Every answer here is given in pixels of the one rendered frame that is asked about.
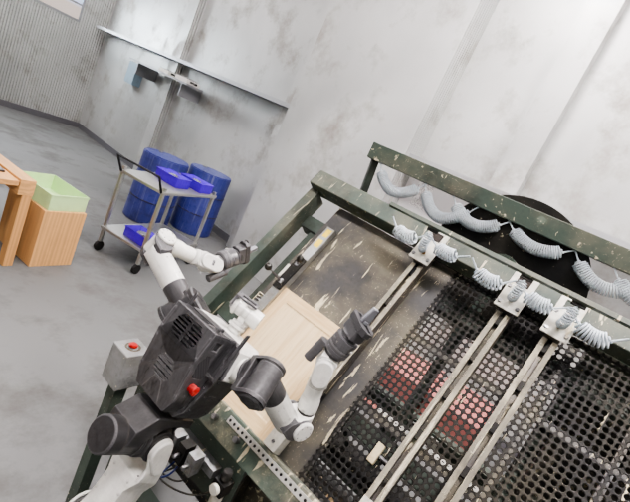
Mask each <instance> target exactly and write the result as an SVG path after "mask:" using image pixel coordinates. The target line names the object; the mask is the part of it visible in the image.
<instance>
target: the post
mask: <svg viewBox="0 0 630 502"><path fill-rule="evenodd" d="M126 390H127V388H126V389H122V390H117V391H113V389H112V388H111V387H110V386H109V385H108V386H107V389H106V392H105V396H104V399H103V401H102V404H101V407H100V409H99V412H98V415H97V417H98V416H100V415H101V414H104V413H111V411H112V410H113V409H114V407H115V406H116V405H118V404H120V403H122V401H123V398H124V395H125V393H126ZM97 417H96V418H97ZM101 457H102V456H101V455H93V454H92V453H91V452H90V451H89V449H88V445H87V444H86V447H85V450H84V452H83V455H82V458H81V460H80V463H79V466H78V468H77V471H76V474H75V476H74V479H73V482H72V484H71V487H70V490H69V493H68V495H67V498H66V501H65V502H69V501H71V500H72V499H73V498H74V497H75V496H77V495H78V494H80V493H82V492H84V491H87V490H89V488H90V485H91V482H92V480H93V477H94V475H95V472H96V470H97V467H98V464H99V462H100V459H101Z"/></svg>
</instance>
